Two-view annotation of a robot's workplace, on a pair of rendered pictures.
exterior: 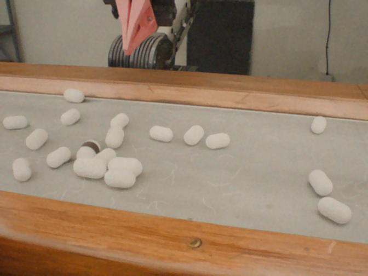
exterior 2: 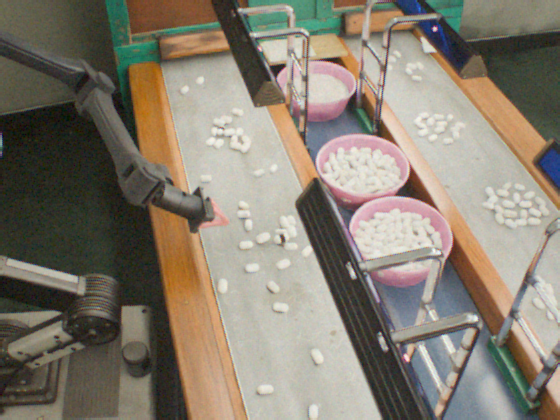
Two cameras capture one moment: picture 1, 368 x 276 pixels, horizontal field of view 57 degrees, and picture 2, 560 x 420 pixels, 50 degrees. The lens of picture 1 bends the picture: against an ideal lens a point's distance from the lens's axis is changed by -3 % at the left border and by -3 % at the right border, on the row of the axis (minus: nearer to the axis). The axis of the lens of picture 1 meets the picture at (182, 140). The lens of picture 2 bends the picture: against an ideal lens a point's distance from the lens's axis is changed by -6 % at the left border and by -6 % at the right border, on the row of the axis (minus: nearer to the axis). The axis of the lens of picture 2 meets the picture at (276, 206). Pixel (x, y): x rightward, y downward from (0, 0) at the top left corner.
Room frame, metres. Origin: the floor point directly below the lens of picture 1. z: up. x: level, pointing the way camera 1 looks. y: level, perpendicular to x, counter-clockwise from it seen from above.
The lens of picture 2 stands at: (0.87, 1.08, 1.93)
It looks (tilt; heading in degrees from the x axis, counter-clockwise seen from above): 44 degrees down; 243
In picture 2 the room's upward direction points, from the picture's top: straight up
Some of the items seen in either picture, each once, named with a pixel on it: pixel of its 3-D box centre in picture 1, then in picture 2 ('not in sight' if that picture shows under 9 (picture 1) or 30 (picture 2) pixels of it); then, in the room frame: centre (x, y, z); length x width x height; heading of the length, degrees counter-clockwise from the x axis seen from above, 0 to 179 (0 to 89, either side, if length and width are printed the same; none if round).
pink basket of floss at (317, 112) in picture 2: not in sight; (315, 92); (-0.07, -0.46, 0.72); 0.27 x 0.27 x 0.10
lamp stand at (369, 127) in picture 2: not in sight; (396, 68); (-0.23, -0.24, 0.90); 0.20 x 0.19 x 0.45; 77
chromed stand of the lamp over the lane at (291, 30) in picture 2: not in sight; (271, 84); (0.16, -0.33, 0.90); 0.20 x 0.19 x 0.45; 77
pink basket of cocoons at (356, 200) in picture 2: not in sight; (361, 175); (0.02, -0.03, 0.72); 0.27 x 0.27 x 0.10
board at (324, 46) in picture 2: not in sight; (298, 49); (-0.12, -0.67, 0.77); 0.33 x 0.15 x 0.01; 167
